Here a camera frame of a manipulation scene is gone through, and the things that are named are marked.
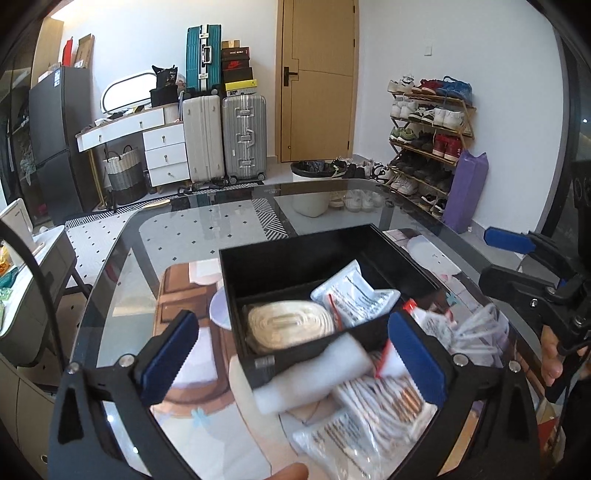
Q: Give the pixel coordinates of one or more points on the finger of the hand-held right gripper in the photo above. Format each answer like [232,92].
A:
[505,237]
[512,286]

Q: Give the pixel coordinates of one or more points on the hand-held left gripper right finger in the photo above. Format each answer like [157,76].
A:
[415,357]

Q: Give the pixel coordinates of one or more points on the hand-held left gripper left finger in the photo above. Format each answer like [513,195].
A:
[167,357]

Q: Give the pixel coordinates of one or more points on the red capped plastic pouch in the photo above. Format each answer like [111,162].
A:
[429,323]

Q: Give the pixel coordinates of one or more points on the striped red zip plastic bag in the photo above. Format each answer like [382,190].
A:
[383,406]

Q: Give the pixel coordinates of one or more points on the clear zip bag white contents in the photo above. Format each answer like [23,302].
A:
[351,295]

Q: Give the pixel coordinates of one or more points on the white cotton wad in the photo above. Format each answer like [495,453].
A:
[314,369]

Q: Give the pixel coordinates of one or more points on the clear printed plastic bag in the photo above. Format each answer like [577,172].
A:
[341,443]

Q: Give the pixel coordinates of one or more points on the black divided organizer box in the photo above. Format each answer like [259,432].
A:
[295,249]

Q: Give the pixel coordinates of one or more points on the person's right hand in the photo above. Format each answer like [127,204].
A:
[550,355]

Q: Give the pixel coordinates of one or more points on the purple yoga mat bag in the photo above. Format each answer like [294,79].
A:
[468,194]

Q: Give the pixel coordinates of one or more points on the white round plate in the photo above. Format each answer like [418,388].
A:
[221,309]

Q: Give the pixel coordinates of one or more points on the printed cartoon desk mat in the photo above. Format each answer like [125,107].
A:
[194,286]

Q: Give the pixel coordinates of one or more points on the wooden shoe rack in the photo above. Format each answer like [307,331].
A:
[464,134]

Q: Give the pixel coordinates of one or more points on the cream rolled webbing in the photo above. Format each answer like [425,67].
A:
[286,325]

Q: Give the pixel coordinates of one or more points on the rows of assorted shoes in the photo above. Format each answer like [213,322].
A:
[443,115]

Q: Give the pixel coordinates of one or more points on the grey side table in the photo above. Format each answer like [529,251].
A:
[41,277]

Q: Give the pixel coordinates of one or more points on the black white patterned rug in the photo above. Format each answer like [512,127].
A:
[138,208]

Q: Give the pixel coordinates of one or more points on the loose sneakers cluster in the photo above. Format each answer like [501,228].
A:
[355,168]

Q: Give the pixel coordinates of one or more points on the colourful snack packets pile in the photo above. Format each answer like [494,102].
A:
[5,277]

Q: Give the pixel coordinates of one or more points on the grey white woven basket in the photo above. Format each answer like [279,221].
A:
[123,177]

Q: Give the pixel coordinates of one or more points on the white trash bin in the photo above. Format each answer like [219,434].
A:
[314,194]

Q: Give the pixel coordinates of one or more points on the white electric kettle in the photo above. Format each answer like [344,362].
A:
[16,224]

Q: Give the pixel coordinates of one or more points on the white vanity desk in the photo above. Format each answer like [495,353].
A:
[164,147]

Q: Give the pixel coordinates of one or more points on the white hard suitcase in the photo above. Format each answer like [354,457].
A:
[203,138]

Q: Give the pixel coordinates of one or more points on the silver ribbed suitcase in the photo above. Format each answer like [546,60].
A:
[244,138]

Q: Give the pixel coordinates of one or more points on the tan wooden door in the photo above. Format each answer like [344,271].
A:
[318,92]

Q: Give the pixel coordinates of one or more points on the black refrigerator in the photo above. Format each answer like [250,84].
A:
[60,138]

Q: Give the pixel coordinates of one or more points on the open wardrobe with clothes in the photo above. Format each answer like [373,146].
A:
[14,138]

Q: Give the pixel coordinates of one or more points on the black bag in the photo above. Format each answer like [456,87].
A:
[164,90]

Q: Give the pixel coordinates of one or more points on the oval vanity mirror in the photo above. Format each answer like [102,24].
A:
[127,90]

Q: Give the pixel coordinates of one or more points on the yellow black shoe box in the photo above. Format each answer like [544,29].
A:
[241,86]

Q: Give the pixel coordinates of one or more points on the plain black shoe box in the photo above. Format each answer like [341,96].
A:
[239,75]

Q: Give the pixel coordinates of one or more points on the teal hard suitcase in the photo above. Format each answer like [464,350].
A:
[203,60]

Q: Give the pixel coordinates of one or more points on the black red logo shoe box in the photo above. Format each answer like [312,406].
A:
[236,58]

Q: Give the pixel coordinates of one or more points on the brown cardboard box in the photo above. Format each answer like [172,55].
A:
[84,51]

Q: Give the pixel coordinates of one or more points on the red flat package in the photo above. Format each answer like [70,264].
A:
[67,53]

